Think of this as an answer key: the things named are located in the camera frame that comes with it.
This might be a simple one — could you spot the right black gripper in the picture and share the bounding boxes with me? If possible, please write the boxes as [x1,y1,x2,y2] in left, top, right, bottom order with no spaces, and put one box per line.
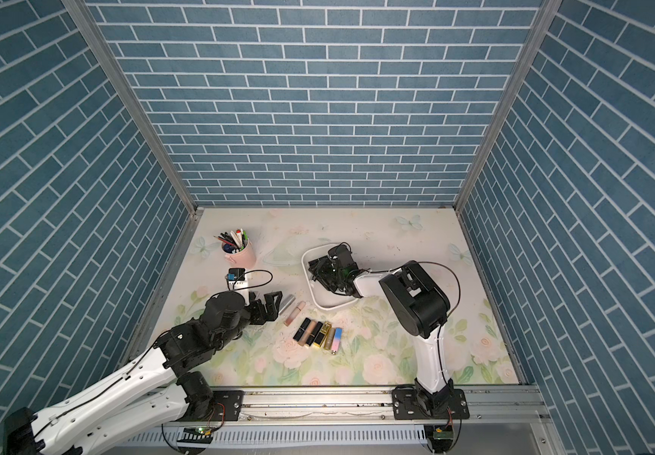
[309,259,347,293]

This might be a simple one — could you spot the silver lipstick tube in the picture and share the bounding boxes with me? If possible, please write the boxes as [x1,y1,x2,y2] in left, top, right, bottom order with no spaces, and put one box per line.
[278,295,295,315]

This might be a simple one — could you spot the pink nude lipstick tube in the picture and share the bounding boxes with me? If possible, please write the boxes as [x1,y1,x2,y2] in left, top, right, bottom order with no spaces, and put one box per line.
[284,301,306,326]

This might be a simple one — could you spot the white plastic storage box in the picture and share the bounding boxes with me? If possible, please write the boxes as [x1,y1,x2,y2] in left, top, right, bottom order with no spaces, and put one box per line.
[301,243,359,312]

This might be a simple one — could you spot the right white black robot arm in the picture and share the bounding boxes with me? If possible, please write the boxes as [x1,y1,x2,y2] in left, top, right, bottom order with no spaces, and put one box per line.
[301,243,470,422]

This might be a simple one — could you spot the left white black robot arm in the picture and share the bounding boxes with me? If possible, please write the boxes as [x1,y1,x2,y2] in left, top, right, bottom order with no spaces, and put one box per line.
[3,291,283,454]

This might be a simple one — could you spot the brown beige lipstick tube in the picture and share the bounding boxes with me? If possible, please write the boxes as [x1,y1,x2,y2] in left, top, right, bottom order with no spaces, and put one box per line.
[298,320,323,346]

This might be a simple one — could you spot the black gold lipstick tube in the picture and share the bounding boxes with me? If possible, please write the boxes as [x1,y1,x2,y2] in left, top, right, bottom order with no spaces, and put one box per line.
[311,322,332,347]

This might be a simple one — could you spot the blue pink lipstick tube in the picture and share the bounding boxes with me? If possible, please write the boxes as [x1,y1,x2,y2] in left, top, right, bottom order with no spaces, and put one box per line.
[330,328,342,356]

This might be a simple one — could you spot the pink pen holder bucket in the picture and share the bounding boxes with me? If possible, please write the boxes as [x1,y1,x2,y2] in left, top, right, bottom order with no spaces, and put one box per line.
[224,244,257,269]

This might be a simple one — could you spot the pens in bucket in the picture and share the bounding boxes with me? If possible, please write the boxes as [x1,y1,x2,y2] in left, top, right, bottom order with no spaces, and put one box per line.
[215,229,249,254]

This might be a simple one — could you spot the left green circuit board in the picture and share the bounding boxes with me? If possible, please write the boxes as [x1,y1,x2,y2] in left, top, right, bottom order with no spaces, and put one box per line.
[177,427,214,446]

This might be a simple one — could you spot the green circuit board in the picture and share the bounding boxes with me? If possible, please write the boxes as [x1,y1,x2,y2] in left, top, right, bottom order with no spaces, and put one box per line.
[424,426,454,454]
[177,427,214,446]

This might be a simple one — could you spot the right green circuit board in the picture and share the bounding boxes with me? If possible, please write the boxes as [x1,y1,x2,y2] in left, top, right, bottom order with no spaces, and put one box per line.
[424,426,454,454]

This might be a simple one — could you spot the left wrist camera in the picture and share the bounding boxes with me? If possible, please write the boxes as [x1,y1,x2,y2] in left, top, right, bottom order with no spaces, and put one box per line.
[226,267,248,290]

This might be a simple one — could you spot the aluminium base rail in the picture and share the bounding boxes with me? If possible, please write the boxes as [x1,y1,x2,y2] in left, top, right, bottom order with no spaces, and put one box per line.
[76,385,556,428]

